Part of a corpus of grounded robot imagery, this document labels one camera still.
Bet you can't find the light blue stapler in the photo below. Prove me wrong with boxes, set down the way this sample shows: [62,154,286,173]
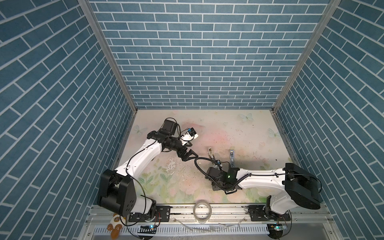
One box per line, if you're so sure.
[230,150,235,168]

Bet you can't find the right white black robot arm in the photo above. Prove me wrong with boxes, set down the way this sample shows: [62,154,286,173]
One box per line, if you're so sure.
[205,163,321,215]

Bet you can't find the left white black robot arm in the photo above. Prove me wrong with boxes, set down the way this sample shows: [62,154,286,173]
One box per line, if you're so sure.
[97,118,198,221]

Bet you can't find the clear tape roll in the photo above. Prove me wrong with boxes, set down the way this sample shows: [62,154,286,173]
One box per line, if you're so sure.
[193,200,213,224]

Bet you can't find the brown white plush toy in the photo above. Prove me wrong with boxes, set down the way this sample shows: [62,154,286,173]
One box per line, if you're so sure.
[107,214,123,240]

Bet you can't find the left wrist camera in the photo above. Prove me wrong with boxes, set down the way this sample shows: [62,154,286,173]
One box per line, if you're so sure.
[181,128,199,142]

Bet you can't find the aluminium front rail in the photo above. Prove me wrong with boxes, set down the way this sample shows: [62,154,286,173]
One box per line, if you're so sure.
[86,204,334,226]

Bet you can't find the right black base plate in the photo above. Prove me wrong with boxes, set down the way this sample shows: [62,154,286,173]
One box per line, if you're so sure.
[248,205,291,222]

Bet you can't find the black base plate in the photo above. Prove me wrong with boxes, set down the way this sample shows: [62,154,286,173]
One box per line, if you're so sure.
[248,205,291,222]
[129,206,172,223]

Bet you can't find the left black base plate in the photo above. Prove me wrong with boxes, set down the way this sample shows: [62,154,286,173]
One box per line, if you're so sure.
[129,206,172,223]

